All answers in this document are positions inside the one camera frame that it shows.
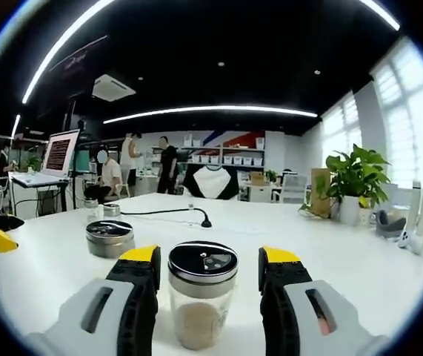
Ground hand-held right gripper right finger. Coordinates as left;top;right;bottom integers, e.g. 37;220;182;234
257;244;390;356

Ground white mesh office chair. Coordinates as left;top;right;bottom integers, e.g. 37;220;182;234
272;174;308;204

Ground leafy office plant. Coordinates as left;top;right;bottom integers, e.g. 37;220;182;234
24;155;42;172

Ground tall brown cardboard box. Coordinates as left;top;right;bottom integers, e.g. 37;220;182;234
310;168;333;218

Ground short seasoning bottle white contents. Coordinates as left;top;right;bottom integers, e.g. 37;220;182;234
101;203;122;223

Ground narrow white window blind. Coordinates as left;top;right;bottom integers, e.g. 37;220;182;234
321;92;363;175

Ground small white pot yellow tag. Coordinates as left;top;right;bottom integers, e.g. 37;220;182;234
358;196;374;224

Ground dark hanging sign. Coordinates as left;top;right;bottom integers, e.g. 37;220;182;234
47;35;109;72

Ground teal panel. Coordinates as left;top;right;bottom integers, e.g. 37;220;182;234
76;150;98;174

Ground black and white shirt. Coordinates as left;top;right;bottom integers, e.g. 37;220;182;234
183;165;240;201

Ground ceiling air conditioner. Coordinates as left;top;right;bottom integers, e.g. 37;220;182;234
91;73;137;102

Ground wide white window blind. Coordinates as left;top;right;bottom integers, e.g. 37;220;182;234
370;36;423;190

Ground large potted green plant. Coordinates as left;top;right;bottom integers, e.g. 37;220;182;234
299;144;392;226

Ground white open laptop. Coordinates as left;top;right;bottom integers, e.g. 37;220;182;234
9;128;81;186

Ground black laptop stand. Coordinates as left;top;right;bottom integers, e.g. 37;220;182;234
10;177;79;220

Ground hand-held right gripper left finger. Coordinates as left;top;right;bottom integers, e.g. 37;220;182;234
27;244;162;356

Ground grey headset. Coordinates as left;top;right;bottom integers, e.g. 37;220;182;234
376;209;407;239

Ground tall seasoning bottle brown contents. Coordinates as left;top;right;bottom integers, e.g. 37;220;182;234
167;240;240;352

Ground shelf with white bins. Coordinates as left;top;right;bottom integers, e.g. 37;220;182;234
151;133;266;168

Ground short seasoning bottle cream contents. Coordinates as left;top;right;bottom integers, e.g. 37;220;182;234
84;198;104;223

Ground tall seasoning bottle white contents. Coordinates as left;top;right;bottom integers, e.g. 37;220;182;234
84;220;137;260

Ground black table cable with plug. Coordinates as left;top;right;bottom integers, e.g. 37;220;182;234
120;205;213;230

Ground ceiling light strip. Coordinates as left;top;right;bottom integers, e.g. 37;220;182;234
10;113;22;139
359;0;401;31
21;0;118;105
102;106;319;125

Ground white hand controller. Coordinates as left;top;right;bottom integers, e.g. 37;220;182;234
397;226;421;250

